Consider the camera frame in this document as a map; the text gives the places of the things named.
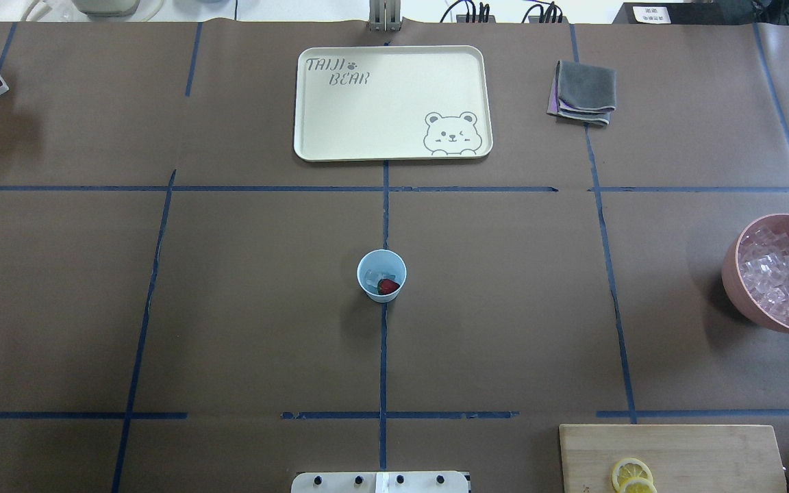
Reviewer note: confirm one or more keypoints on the pink bowl of ice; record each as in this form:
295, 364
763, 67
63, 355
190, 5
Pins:
755, 272

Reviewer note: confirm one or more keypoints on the red strawberry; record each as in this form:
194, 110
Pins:
387, 285

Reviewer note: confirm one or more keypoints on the aluminium frame post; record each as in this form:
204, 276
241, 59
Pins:
385, 15

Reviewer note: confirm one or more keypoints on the lemon slices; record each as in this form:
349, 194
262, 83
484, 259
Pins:
630, 474

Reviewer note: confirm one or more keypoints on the light blue plastic cup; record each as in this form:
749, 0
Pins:
376, 265

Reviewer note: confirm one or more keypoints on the white camera pole base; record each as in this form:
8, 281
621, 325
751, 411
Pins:
383, 481

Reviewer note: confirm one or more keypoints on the wooden cutting board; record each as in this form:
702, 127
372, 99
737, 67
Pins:
681, 458

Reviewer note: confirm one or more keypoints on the cream bear tray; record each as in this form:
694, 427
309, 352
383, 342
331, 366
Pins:
391, 103

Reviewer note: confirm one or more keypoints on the grey folded cloth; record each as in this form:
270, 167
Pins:
583, 93

